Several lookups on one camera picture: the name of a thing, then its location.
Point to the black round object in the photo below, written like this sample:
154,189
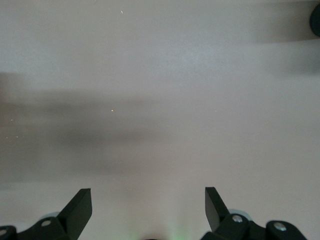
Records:
316,21

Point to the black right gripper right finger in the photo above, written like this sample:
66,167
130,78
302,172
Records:
213,207

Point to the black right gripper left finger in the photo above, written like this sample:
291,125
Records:
77,212

